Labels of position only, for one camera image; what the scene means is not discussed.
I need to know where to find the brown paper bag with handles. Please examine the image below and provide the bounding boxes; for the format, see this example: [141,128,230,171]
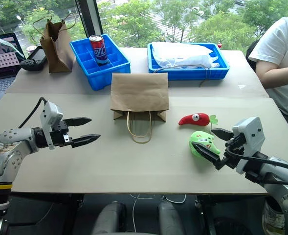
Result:
[110,72,170,144]

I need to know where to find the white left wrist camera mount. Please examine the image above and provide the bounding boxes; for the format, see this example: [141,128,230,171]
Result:
[39,101,65,150]

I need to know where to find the red and blue soda can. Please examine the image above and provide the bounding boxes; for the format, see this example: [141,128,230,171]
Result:
[89,34,110,67]

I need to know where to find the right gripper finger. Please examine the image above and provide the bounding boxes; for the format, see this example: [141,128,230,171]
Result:
[191,141,222,170]
[210,128,235,141]

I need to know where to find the dark grey rounded shape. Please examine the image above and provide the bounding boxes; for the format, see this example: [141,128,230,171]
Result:
[91,201,128,235]
[157,200,185,235]

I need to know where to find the black handheld game controller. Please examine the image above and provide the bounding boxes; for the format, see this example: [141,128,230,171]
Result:
[20,46,48,72]

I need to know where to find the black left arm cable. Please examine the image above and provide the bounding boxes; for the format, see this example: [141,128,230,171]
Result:
[17,96,48,129]

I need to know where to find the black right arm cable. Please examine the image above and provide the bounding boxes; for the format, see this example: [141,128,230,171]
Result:
[227,146,288,187]

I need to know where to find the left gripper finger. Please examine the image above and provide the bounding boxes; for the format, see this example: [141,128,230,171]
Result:
[64,117,92,127]
[70,134,101,149]

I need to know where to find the tall narrow brown paper bag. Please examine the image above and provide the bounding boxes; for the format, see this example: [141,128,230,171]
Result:
[32,12,77,74]

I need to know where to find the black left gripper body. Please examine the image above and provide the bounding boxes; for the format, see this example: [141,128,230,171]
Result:
[47,120,73,148]

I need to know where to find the red chili plush toy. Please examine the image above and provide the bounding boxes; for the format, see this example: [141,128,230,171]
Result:
[178,112,219,131]

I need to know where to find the red and white cup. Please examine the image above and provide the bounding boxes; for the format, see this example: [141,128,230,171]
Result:
[26,45,39,59]

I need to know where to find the blue shallow plastic crate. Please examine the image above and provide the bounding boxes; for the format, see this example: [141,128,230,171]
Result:
[147,42,231,81]

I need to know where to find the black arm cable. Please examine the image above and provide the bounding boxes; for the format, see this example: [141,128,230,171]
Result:
[17,96,48,129]
[227,146,288,187]

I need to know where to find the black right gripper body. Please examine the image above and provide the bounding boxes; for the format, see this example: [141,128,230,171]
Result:
[221,133,247,170]

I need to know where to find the black window frame pillar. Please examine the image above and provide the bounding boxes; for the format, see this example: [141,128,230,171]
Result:
[74,0,104,44]

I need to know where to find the blue divided plastic crate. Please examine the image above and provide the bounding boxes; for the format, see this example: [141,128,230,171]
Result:
[69,34,132,92]

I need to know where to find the person in white shirt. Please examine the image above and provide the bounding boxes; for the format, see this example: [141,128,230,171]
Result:
[247,4,288,138]

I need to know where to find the green plush toy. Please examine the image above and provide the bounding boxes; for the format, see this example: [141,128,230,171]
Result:
[188,130,222,161]

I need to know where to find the white cable under table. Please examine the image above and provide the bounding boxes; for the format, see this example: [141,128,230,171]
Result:
[129,194,187,234]

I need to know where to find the white plastic bags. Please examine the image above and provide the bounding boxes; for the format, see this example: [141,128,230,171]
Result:
[151,42,219,70]

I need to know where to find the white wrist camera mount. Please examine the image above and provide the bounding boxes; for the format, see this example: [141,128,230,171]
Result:
[232,117,267,175]
[39,101,65,150]

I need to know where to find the open laptop computer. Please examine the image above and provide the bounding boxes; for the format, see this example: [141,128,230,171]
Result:
[0,32,27,109]

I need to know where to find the white speckled shoe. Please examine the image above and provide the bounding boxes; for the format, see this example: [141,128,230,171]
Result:
[262,197,286,234]

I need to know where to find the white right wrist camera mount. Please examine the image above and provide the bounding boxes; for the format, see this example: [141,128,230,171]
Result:
[232,117,267,175]

